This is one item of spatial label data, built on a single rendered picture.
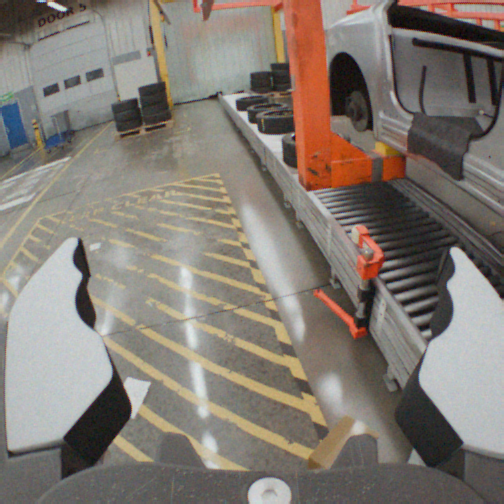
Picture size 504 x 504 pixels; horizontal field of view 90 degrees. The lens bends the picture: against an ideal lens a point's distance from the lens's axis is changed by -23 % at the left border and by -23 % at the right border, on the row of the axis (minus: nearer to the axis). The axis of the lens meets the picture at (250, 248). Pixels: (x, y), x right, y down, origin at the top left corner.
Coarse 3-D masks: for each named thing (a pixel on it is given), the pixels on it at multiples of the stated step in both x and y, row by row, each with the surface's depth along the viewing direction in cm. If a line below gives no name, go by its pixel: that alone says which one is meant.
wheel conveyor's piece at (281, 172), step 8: (264, 144) 327; (352, 144) 304; (272, 152) 296; (272, 160) 304; (280, 160) 315; (272, 168) 310; (280, 168) 274; (288, 168) 289; (280, 176) 281; (288, 176) 255; (280, 184) 289; (288, 184) 258; (288, 192) 263; (288, 200) 281
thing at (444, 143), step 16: (416, 112) 141; (416, 128) 142; (432, 128) 129; (448, 128) 119; (416, 144) 143; (432, 144) 130; (448, 144) 120; (464, 144) 110; (432, 160) 133; (448, 160) 121
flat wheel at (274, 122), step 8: (264, 112) 425; (272, 112) 431; (280, 112) 432; (288, 112) 429; (264, 120) 395; (272, 120) 389; (280, 120) 386; (288, 120) 387; (264, 128) 402; (272, 128) 395; (280, 128) 392; (288, 128) 392
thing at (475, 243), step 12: (396, 180) 234; (408, 180) 216; (408, 192) 220; (420, 204) 208; (432, 204) 194; (444, 204) 182; (444, 216) 182; (456, 216) 169; (456, 228) 172; (468, 228) 163; (468, 240) 162; (480, 240) 154; (492, 240) 144; (480, 252) 152; (492, 252) 144; (492, 264) 143
